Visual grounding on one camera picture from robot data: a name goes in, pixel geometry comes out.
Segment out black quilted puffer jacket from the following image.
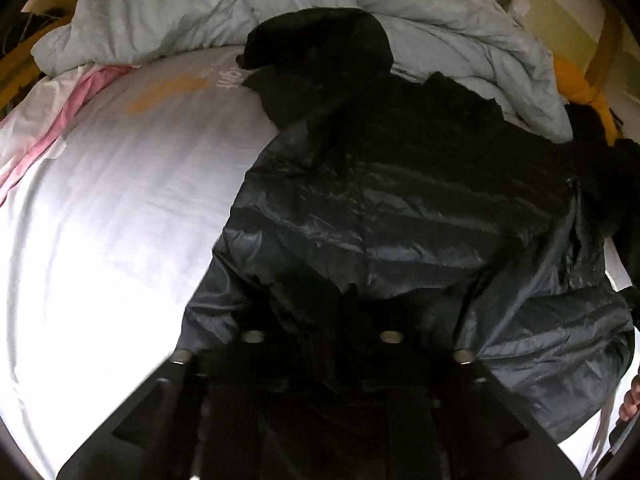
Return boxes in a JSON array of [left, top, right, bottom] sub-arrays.
[[179, 8, 634, 479]]

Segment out person's right hand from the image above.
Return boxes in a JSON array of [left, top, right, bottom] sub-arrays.
[[618, 375, 640, 422]]

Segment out pink white cloth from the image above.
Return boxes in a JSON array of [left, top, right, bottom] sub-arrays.
[[1, 63, 137, 200]]

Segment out orange pillow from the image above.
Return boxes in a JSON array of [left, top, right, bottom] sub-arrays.
[[553, 53, 620, 146]]

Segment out light grey-blue duvet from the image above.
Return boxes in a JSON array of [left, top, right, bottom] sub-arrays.
[[32, 0, 573, 143]]

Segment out wooden bunk bed frame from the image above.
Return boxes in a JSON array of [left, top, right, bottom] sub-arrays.
[[0, 0, 626, 122]]

